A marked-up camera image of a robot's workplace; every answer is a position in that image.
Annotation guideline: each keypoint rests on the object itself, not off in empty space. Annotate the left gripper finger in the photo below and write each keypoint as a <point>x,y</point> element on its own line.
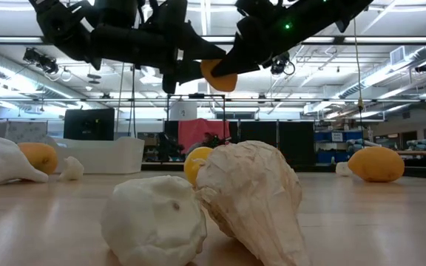
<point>183,72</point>
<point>194,46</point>

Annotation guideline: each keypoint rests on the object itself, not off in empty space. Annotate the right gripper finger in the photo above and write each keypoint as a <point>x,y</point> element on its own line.
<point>246,59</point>

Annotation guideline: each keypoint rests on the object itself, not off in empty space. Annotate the small white garlic bulb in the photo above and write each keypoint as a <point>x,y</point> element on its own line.
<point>343,169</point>

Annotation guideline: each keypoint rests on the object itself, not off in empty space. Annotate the orange-toned lemon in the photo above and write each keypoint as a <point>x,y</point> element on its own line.
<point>41,157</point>

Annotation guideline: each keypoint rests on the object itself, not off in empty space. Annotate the round white garlic bulb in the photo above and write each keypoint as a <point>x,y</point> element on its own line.
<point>154,221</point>

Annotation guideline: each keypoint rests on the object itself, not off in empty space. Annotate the orange fruit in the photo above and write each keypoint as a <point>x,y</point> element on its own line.
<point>375,164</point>

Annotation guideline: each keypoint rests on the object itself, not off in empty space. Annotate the black background robot arm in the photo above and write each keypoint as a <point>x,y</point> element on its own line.
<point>168,146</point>
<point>214,140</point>

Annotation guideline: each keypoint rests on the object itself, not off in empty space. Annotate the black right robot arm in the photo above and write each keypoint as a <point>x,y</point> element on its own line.
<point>338,11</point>

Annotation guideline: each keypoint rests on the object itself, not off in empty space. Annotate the red cloth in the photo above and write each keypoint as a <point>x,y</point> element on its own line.
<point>198,129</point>

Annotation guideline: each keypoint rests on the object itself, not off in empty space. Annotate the black panel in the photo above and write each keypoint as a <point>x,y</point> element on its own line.
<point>257,129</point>
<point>297,144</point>

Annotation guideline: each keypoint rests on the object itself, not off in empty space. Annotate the black monitor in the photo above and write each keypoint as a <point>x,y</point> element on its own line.
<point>89,123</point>

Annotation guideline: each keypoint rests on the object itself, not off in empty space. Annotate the white plastic basket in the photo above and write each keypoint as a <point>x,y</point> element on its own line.
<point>105,157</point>

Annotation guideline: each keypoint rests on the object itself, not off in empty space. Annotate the blue storage bins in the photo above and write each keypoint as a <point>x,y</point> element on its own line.
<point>324,157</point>

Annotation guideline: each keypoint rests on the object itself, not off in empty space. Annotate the ceiling air vent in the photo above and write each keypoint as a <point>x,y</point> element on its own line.
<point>398,55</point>

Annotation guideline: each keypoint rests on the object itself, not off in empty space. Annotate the white patterned partition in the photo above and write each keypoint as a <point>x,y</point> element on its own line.
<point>24,131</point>

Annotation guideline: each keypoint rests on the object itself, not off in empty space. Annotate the black ceiling speaker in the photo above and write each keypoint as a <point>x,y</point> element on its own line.
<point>424,67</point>

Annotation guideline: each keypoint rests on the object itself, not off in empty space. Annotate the wooden workbench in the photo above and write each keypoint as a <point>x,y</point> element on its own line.
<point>424,152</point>

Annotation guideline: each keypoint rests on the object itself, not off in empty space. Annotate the black stand frame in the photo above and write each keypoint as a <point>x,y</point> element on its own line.
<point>196,95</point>

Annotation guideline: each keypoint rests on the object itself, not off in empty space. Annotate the thin black frame bar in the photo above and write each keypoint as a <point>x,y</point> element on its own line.
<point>327,100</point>

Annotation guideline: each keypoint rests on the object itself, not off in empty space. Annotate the black ceiling-mounted camera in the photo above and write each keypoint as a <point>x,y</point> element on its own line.
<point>41,61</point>

